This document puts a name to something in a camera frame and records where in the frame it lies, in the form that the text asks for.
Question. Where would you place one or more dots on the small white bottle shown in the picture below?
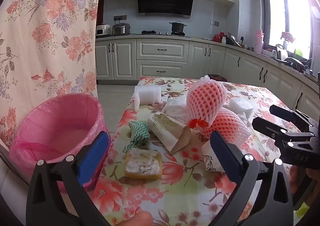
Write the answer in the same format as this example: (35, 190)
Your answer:
(223, 40)

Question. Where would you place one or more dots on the pink plastic bin liner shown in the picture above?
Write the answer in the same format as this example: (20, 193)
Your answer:
(57, 121)

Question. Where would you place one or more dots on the kitchen window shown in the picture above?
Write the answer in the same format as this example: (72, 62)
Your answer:
(287, 16)

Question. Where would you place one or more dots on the steel pressure cooker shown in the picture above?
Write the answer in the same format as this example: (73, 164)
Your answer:
(121, 28)

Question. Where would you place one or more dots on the white printed paper cup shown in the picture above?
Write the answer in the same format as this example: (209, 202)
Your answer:
(208, 153)

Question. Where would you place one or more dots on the white rice cooker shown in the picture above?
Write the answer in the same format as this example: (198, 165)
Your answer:
(103, 30)

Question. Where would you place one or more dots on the floral draped cloth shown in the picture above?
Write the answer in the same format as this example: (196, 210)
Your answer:
(50, 28)

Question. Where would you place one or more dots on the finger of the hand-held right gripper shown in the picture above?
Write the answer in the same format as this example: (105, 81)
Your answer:
(282, 111)
(267, 127)

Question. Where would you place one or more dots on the white plastic bag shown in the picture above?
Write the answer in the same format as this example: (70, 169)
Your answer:
(175, 110)

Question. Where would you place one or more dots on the red kettle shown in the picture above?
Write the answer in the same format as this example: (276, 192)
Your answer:
(218, 37)

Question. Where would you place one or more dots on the person's left hand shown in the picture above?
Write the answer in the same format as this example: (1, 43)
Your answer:
(140, 219)

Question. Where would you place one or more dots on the large bent white foam block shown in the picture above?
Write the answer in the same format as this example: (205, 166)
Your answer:
(150, 95)

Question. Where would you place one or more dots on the black cooking pot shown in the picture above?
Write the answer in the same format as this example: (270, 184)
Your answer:
(178, 27)

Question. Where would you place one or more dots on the pink foam fruit net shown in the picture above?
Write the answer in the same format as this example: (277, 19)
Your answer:
(205, 101)
(227, 123)

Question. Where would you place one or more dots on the black gas stove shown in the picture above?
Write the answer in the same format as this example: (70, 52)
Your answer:
(152, 32)

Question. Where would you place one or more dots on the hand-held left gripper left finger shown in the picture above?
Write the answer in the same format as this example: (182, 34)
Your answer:
(92, 158)

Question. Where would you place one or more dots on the black range hood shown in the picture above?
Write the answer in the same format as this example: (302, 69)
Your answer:
(165, 1)

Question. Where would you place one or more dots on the white lower kitchen cabinets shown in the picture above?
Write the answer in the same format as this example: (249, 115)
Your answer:
(162, 51)

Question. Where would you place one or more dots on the red box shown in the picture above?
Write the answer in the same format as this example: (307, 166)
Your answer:
(216, 77)

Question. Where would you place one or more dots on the white paper bag yellow print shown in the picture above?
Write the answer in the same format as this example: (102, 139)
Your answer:
(165, 131)

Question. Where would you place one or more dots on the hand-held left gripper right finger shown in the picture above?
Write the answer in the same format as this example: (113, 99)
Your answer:
(225, 156)

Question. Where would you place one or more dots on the pink thermos jug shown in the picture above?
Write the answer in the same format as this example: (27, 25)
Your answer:
(259, 41)

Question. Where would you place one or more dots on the yellow sponge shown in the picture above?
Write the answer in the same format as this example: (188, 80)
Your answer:
(142, 164)

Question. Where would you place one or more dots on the wall socket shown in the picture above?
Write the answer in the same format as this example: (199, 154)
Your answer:
(120, 17)
(214, 23)

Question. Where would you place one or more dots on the small white foam block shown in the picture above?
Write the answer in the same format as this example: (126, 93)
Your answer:
(241, 106)

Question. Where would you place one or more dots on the green striped cloth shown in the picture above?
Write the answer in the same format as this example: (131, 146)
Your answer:
(138, 128)

